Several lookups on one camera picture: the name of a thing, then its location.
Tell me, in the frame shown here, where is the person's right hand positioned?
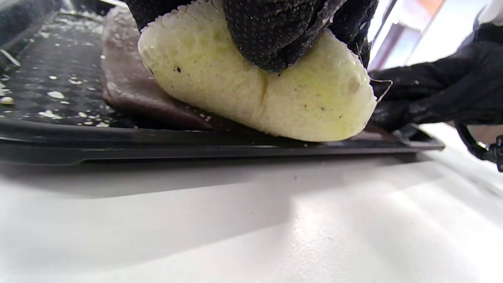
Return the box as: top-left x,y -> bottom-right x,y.
367,24 -> 503,132

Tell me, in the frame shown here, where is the person's left hand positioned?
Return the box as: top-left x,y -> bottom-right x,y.
126,0 -> 380,73

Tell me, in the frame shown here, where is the brown leather bag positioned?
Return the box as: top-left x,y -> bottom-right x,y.
100,6 -> 397,143

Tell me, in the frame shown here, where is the black plastic tray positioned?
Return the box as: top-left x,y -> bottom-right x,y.
0,0 -> 445,165

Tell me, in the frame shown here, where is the person's right forearm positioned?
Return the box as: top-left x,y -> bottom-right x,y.
468,125 -> 503,145

